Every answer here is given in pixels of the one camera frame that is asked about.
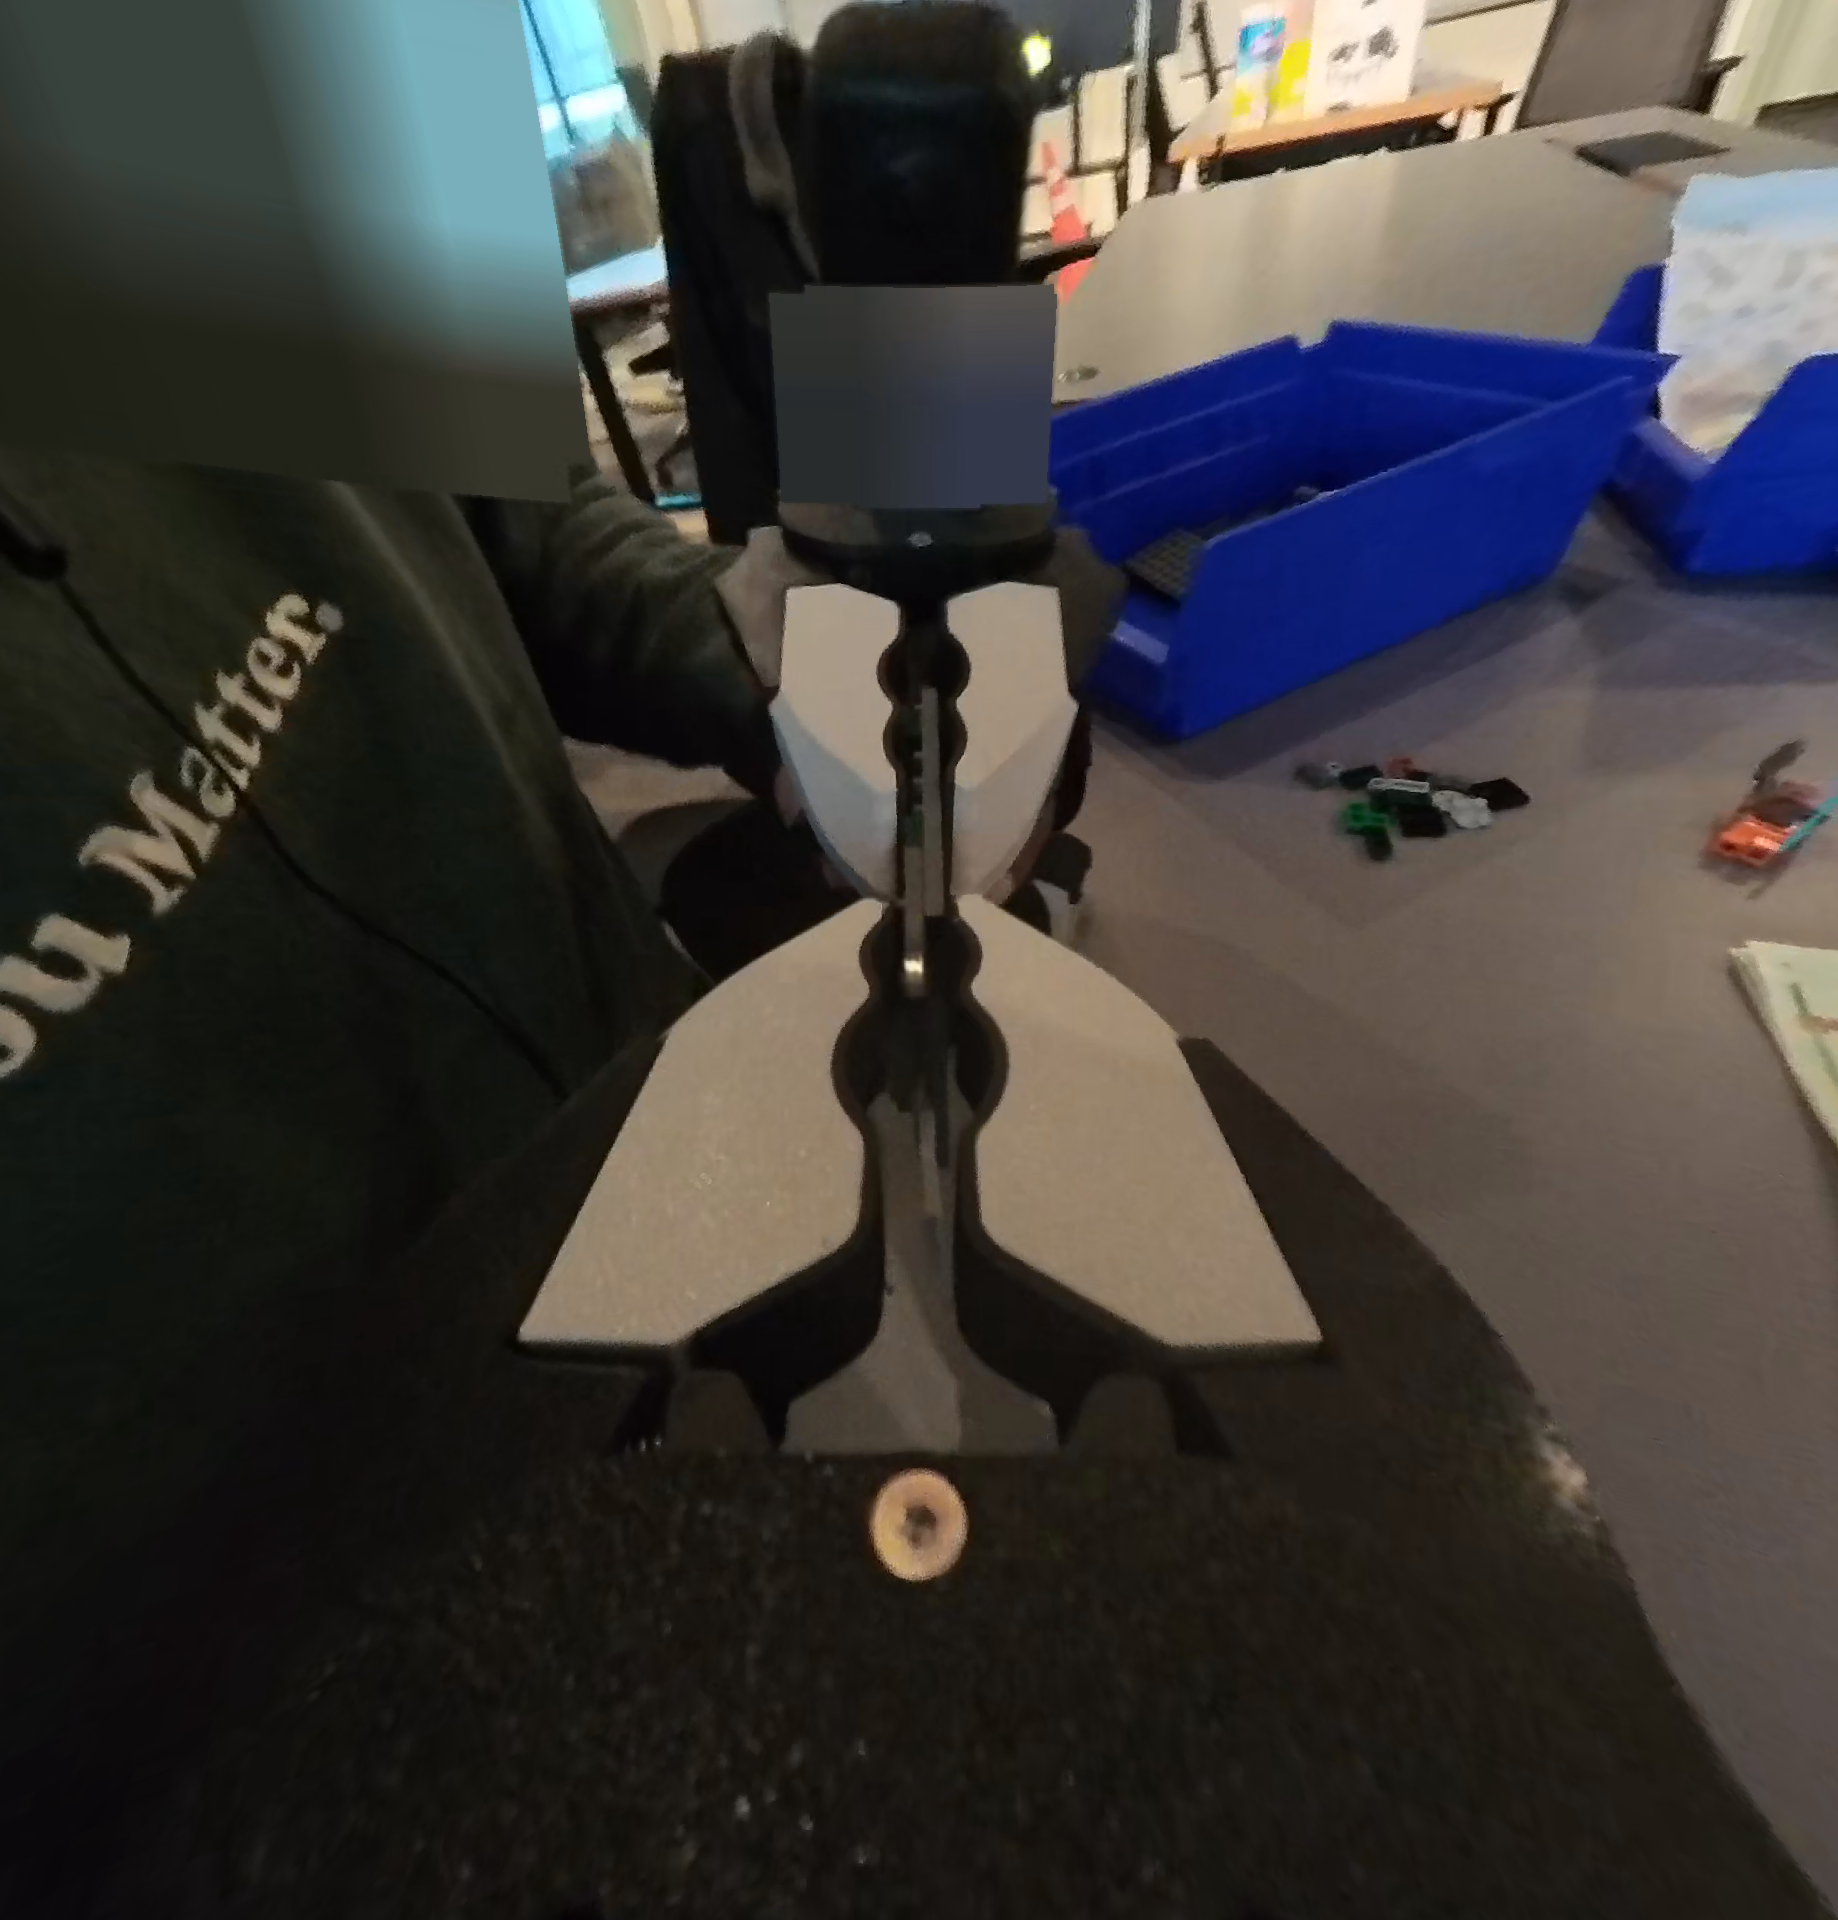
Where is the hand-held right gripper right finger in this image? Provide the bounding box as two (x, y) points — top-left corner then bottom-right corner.
(932, 898), (1326, 1364)

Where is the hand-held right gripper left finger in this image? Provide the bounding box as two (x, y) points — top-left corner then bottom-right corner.
(517, 898), (907, 1367)

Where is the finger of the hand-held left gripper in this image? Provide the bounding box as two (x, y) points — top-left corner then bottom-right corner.
(766, 583), (913, 898)
(937, 583), (1082, 900)

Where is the grey toy brick plate assembly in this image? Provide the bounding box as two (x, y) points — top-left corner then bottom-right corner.
(875, 660), (964, 1449)

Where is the orange toy minifigure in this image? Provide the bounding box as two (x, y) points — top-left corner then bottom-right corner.
(1703, 737), (1838, 872)

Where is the instruction booklet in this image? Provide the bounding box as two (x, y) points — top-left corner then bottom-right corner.
(1728, 937), (1838, 1207)

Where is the dark grey toy baseplate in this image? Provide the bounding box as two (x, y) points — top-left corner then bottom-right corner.
(1119, 522), (1267, 603)

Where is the black office chair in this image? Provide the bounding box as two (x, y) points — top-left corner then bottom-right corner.
(650, 30), (822, 543)

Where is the orange traffic cone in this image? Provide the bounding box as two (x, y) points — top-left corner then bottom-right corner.
(1037, 138), (1102, 301)

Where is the blue plastic bin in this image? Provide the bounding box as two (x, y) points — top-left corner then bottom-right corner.
(1045, 316), (1681, 742)
(1597, 260), (1838, 579)

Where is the pile of small toy bricks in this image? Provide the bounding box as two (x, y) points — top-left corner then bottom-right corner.
(1298, 754), (1531, 867)

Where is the dark green sweatshirt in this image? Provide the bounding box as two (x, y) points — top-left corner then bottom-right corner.
(0, 434), (717, 1920)

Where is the blue white container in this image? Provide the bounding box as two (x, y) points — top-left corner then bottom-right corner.
(1234, 2), (1293, 124)

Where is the wooden table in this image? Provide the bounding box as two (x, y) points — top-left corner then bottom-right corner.
(1164, 76), (1521, 189)

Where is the white printed carton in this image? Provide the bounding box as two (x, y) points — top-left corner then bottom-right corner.
(1304, 0), (1428, 116)

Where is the white paper bag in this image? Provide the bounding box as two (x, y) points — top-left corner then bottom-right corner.
(1659, 169), (1838, 453)

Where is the grey office chair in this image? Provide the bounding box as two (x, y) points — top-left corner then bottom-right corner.
(1519, 0), (1745, 121)

